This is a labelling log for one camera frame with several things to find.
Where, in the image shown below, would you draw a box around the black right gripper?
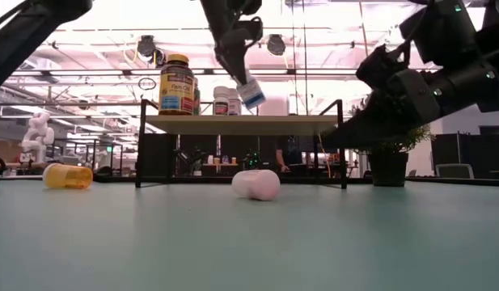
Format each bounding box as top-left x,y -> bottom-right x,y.
322,0 -> 499,149

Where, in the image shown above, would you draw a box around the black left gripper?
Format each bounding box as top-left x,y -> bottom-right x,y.
200,0 -> 263,86

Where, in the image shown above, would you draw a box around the white bottle blue barcode label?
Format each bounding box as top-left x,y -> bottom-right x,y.
235,75 -> 268,111

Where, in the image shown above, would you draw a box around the white Trader Joe's melatonin bottle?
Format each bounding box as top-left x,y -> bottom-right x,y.
226,87 -> 243,116

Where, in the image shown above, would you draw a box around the small white bottle red label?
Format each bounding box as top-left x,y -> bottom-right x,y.
213,85 -> 230,116

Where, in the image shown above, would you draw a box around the amber fish oil bottle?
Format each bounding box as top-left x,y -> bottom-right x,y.
158,53 -> 196,116

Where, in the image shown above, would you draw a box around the plain pale unlabelled bottle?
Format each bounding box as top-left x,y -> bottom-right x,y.
231,169 -> 281,202

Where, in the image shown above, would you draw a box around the orange pill vial white cap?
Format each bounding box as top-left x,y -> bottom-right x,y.
42,162 -> 94,190

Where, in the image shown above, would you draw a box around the wooden shelf black metal legs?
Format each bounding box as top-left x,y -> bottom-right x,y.
134,99 -> 349,191

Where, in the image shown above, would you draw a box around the green plant in black pot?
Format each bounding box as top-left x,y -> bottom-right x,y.
348,103 -> 434,188

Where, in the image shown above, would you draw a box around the grey office chair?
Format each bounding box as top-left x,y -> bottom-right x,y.
434,163 -> 476,180

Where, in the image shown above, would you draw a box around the black office partition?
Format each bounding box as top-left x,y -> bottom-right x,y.
430,125 -> 499,181

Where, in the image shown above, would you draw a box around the long horizontal light bar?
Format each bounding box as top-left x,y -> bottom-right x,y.
8,68 -> 359,78

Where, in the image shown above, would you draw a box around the white jointed robot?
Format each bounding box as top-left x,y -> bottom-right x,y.
21,112 -> 55,165

